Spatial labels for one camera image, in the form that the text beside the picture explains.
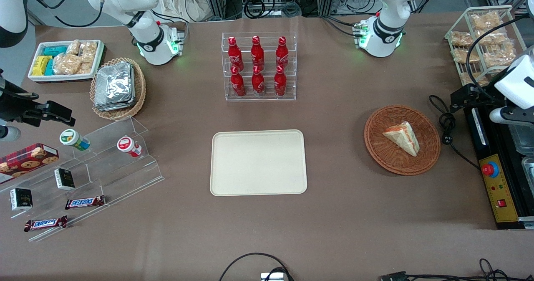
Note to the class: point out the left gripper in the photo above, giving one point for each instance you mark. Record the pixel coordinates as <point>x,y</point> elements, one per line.
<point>483,97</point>

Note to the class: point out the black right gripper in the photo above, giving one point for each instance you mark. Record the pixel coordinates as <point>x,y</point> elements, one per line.
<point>11,104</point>

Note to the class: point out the triangle sandwich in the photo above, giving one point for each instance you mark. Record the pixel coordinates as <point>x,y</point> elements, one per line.
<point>402,139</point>

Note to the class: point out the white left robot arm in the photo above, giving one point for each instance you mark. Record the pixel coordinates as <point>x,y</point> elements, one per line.
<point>381,30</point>

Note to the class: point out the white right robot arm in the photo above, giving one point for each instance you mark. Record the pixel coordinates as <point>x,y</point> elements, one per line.
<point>144,34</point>

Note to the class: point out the white rectangular snack tray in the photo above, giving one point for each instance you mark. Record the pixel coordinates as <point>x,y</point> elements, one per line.
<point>62,79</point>

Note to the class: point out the oval light wicker basket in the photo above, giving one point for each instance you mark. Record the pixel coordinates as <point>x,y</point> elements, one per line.
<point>125,115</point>

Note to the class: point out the round brown wicker basket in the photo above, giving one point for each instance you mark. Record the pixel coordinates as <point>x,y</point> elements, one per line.
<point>388,160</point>

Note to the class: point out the cream plastic tray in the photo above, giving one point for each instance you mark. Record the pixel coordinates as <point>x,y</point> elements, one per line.
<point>258,164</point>

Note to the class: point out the bagged fried snack pack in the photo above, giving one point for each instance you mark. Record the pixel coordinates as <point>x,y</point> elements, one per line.
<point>469,78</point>
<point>463,55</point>
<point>492,36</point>
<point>486,21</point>
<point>461,39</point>
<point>498,55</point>

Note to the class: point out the green lid yogurt cup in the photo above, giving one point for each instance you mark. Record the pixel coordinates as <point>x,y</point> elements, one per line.
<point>73,139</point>

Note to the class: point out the teal snack pack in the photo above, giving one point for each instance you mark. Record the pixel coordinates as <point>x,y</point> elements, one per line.
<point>55,50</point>
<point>49,68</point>

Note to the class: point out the yellow snack pack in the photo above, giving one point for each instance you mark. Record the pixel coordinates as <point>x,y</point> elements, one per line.
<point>41,65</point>

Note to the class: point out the red cookie box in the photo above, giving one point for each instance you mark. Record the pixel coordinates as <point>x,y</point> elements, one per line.
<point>25,162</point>

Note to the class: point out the clear rice cracker pack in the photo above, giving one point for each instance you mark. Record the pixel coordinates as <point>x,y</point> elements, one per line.
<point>73,47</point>
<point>66,64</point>
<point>89,51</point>
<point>86,68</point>

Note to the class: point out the clear plastic container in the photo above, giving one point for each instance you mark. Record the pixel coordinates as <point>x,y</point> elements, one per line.
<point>521,139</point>
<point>529,170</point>

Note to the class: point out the small black box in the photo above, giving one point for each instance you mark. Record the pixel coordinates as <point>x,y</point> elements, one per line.
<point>21,199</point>
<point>64,179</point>

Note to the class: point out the red emergency stop button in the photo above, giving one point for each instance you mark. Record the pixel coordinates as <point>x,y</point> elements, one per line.
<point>490,169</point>

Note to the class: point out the silver foil pouch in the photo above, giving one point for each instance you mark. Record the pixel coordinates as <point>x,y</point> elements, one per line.
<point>121,107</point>
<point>113,82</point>

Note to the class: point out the red lid yogurt cup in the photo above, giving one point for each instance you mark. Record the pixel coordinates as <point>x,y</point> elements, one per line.
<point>127,145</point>

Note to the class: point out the black machine with yellow panel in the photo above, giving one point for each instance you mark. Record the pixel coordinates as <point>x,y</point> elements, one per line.
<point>507,189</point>

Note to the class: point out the brown Snickers bar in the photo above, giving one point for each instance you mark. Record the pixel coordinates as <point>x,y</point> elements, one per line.
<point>84,202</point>
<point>46,223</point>

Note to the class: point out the clear acrylic stepped display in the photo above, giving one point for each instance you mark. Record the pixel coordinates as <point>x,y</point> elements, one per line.
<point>125,181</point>

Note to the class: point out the red cola bottle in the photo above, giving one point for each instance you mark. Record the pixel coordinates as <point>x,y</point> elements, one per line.
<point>282,52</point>
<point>257,52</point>
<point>238,84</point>
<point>280,82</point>
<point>233,53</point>
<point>258,82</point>

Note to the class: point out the clear acrylic bottle rack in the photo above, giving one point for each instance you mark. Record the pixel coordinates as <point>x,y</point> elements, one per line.
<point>269,97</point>

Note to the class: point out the small silver device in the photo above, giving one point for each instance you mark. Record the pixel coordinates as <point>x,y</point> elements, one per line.
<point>272,277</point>

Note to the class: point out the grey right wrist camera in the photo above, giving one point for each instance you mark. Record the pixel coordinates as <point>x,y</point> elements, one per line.
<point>8,133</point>

